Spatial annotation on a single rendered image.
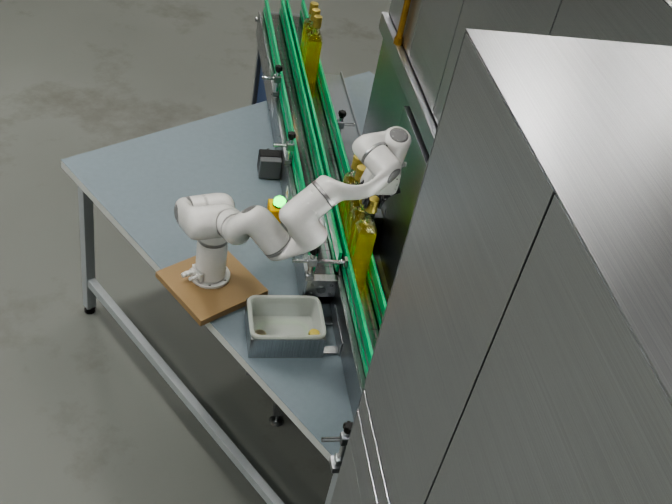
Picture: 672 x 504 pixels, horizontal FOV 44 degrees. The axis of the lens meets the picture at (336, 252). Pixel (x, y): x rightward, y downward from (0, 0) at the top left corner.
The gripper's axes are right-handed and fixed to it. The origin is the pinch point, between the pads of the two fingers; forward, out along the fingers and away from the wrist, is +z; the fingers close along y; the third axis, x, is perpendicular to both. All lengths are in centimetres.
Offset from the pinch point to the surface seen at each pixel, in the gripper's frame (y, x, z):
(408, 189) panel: -11.9, -5.6, 1.3
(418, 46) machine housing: -15, -43, -20
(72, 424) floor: 88, 18, 116
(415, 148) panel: -11.9, -11.9, -9.9
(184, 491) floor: 49, 47, 108
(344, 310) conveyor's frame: 6.0, 22.4, 24.4
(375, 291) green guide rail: -3.3, 17.9, 20.9
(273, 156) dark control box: 18, -57, 50
